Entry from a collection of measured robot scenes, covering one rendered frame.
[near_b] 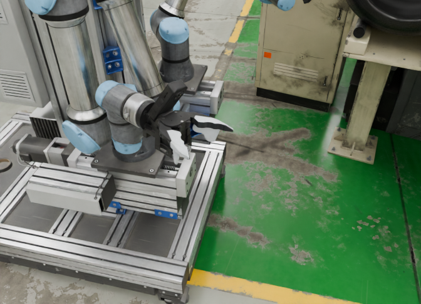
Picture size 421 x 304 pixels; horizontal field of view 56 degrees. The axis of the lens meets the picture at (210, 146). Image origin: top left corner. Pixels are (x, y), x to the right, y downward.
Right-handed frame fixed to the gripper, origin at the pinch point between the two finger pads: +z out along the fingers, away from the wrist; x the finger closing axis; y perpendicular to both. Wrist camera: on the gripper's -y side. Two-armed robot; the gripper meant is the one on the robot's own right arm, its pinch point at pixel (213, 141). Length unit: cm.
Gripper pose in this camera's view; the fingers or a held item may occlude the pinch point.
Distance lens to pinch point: 83.0
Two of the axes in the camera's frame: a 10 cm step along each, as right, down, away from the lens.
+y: -0.9, 8.2, 5.6
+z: 7.8, 4.1, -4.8
